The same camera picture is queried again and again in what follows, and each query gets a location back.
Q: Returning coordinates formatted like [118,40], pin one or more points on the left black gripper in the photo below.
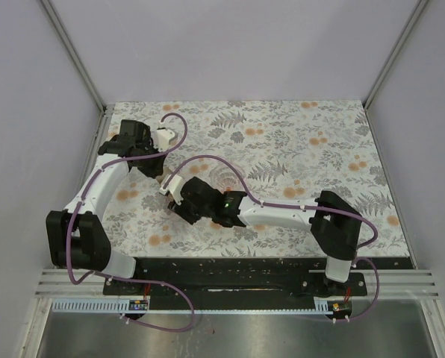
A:
[155,171]

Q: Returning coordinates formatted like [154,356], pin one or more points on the white slotted cable duct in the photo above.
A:
[134,306]

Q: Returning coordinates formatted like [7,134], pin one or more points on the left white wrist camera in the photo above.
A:
[165,138]

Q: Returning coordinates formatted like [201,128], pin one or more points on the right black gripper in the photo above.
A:
[181,211]

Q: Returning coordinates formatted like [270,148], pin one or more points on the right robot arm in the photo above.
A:
[332,222]

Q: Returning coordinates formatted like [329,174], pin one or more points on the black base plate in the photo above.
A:
[236,283]

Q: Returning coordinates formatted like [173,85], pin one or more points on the paper filter holder box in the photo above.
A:
[166,172]

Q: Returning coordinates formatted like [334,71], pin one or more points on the floral patterned mat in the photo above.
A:
[278,149]

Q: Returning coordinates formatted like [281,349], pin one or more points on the clear glass dripper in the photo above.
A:
[224,179]

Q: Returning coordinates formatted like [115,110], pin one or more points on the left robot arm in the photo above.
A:
[76,234]

